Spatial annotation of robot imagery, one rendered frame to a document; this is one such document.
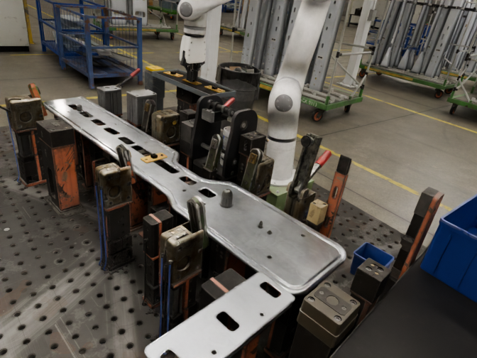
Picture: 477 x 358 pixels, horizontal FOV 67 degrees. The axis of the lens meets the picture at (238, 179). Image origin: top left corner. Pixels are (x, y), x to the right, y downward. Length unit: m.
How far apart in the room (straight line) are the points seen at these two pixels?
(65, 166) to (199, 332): 0.92
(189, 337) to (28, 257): 0.79
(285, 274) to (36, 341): 0.64
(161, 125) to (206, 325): 0.84
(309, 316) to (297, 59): 0.96
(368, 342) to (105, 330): 0.67
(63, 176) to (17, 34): 6.55
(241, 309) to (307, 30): 0.98
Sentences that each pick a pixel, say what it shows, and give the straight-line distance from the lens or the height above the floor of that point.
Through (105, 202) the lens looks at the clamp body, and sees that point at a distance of 1.08.
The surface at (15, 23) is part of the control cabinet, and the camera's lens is 7.87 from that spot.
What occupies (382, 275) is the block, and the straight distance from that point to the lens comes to 0.76.
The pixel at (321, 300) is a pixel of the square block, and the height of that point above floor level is 1.06.
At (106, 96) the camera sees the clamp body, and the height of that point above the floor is 1.04.
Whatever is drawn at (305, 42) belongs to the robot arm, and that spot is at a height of 1.38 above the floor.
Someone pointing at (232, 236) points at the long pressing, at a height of 1.00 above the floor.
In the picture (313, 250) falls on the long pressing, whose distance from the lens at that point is 0.89.
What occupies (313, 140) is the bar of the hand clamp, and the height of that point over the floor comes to 1.21.
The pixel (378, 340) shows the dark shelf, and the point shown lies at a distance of 0.71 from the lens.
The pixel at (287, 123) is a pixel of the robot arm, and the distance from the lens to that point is 1.43.
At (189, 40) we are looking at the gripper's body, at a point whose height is 1.32.
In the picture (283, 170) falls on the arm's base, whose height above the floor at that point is 0.87.
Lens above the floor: 1.53
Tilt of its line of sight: 28 degrees down
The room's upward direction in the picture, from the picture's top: 7 degrees clockwise
